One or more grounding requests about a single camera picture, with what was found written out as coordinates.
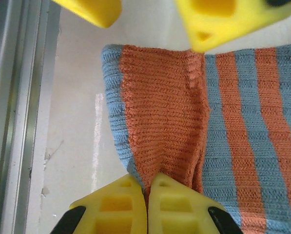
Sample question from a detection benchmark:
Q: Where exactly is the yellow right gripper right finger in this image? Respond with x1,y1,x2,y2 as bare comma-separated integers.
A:
145,172,243,234

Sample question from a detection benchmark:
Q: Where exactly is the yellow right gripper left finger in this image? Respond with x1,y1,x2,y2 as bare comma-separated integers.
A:
50,173,148,234

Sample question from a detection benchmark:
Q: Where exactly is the blue orange green striped sock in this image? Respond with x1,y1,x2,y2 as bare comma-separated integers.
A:
100,41,291,234

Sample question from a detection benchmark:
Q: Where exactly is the long aluminium base rail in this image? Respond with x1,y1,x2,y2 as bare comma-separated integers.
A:
0,0,60,234

